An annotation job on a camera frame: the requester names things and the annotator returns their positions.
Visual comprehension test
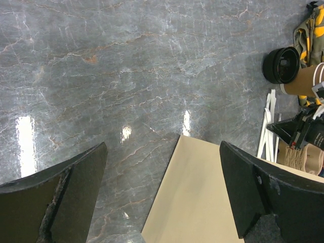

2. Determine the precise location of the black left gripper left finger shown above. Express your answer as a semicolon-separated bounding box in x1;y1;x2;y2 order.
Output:
1;142;107;242

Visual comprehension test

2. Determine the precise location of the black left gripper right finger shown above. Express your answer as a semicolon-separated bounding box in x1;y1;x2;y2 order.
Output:
219;141;323;242

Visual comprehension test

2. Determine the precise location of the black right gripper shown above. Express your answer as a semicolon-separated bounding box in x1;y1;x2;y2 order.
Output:
266;107;323;149

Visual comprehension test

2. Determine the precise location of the white straw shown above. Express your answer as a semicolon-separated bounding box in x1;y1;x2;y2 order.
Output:
263;108;278;163
257;89;276;162

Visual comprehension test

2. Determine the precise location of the cardboard cup carrier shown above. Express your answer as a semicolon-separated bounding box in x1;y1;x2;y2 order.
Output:
277;141;323;176

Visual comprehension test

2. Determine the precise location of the brown paper takeout bag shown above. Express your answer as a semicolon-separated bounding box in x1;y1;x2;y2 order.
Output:
142;136;323;242

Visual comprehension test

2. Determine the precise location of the stack of paper cups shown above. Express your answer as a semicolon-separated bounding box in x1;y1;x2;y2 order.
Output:
280;62;323;98

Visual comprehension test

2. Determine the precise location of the stack of black lids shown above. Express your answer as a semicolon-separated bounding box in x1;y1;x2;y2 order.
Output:
262;47;300;85

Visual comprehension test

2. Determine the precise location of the camouflage fabric cloth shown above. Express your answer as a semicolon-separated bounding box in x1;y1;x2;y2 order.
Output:
294;1;323;107

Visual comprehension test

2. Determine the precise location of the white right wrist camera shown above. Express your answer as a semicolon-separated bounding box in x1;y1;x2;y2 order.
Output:
312;82;323;120

